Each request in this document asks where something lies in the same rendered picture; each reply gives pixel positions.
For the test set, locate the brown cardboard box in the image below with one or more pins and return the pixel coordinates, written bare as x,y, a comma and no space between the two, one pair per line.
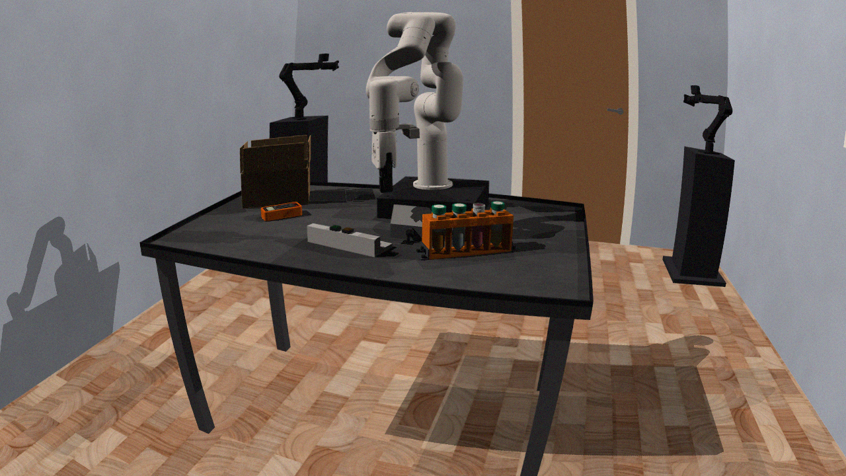
266,178

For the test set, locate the orange pocket multimeter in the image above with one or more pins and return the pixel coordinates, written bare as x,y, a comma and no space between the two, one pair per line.
281,211

